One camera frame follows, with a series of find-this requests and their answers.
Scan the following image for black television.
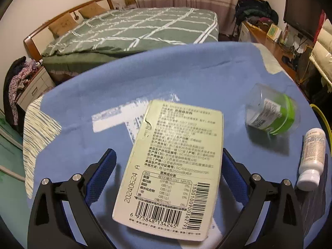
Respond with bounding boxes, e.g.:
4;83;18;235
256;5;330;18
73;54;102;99
282;0;322;42

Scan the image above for striped pale cloth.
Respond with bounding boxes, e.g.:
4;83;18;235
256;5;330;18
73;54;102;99
22;95;63;201

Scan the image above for bed with green checked quilt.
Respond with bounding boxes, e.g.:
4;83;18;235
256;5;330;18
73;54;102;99
41;6;220;58

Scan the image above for wooden headboard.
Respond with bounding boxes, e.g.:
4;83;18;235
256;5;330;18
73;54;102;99
23;0;115;63

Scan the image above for purple floral clothes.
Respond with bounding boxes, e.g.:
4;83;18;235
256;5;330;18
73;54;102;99
2;55;43;133

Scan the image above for yellow rimmed blue waste bin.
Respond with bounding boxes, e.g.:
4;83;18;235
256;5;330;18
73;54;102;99
310;103;332;142

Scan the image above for black cable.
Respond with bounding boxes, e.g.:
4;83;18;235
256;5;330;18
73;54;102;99
293;32;304;55

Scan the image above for pile of dark clothes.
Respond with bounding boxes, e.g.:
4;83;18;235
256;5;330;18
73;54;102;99
234;0;280;29

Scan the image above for brown pillow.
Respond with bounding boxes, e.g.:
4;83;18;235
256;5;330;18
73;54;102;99
48;12;80;37
77;4;109;19

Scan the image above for pale patterned cloth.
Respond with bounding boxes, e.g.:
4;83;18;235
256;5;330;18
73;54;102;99
252;43;284;75

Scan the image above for pale green box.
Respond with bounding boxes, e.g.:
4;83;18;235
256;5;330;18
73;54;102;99
111;99;224;243

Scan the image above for white nightstand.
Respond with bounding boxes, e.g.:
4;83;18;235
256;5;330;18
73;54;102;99
16;66;56;112

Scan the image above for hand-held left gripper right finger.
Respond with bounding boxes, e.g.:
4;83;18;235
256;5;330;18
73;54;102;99
222;148;304;249

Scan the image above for clear jar with green lid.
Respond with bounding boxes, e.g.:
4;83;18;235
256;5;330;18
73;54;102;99
245;83;301;136

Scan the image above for wooden desk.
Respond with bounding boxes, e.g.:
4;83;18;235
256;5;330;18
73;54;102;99
238;21;312;84

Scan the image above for white plastic bottle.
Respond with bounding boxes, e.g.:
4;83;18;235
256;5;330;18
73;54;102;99
296;128;326;192

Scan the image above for green and white box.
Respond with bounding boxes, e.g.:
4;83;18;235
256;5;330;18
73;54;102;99
267;23;283;41

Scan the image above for cream puffer jacket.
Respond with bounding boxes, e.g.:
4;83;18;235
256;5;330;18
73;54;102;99
310;18;332;89

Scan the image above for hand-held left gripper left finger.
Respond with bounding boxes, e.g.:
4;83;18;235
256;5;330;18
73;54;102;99
27;148;117;249

